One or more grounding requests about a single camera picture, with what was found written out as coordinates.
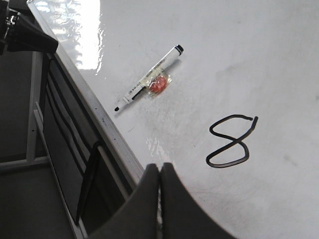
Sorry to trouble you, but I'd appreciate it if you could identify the white metal table frame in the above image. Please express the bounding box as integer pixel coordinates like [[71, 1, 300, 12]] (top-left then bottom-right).
[[0, 49, 135, 239]]

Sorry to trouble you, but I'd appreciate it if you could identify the white black whiteboard marker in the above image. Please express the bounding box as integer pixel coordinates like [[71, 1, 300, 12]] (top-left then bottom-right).
[[114, 44, 184, 112]]

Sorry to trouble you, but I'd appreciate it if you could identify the white whiteboard with aluminium frame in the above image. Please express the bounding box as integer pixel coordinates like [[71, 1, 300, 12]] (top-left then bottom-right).
[[28, 0, 319, 239]]

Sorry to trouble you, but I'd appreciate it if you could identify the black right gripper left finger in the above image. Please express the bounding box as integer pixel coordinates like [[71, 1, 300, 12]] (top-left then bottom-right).
[[89, 164, 159, 239]]

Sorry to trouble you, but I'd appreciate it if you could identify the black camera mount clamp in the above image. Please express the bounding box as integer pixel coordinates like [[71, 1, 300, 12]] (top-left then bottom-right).
[[0, 0, 58, 54]]

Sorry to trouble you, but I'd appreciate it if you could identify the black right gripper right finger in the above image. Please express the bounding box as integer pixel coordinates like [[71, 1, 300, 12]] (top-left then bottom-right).
[[160, 163, 234, 239]]

